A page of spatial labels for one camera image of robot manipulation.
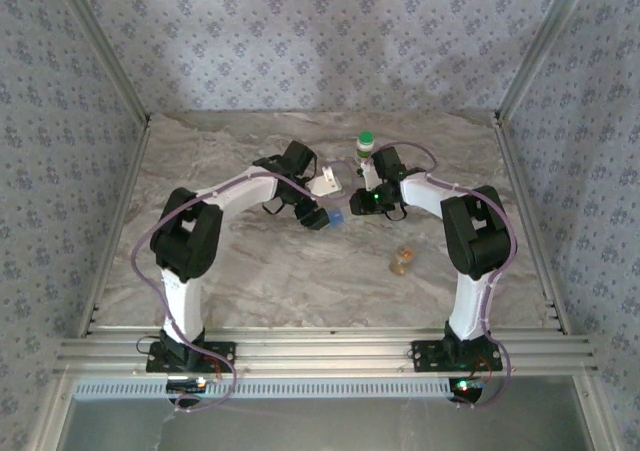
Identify white bottle green cap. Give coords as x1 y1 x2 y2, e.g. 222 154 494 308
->
354 130 377 167

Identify clear bottle amber pills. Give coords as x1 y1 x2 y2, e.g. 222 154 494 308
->
388 244 415 276

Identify small black control board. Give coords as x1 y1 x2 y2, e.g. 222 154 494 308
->
448 377 485 403
166 377 209 393

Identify grey metal sheet panel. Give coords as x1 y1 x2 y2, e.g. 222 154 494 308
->
59 395 599 451

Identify aluminium table side rail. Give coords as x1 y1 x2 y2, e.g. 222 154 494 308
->
492 115 572 335
78 119 152 337

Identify aluminium frame corner post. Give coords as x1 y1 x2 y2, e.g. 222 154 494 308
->
49 0 152 125
493 0 599 122

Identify aluminium frame cross rail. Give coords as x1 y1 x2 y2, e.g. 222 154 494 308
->
53 326 599 376

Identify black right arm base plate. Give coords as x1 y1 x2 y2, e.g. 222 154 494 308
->
409 339 504 373

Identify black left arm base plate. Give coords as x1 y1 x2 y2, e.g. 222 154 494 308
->
145 340 237 375

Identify grey slotted cable duct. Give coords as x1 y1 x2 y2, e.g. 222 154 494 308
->
72 376 454 400

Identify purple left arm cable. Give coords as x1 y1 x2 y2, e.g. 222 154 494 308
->
130 159 359 413

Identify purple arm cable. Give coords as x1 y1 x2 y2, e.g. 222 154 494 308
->
130 159 359 413
367 141 519 411

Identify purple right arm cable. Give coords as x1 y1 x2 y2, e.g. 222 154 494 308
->
367 141 519 411

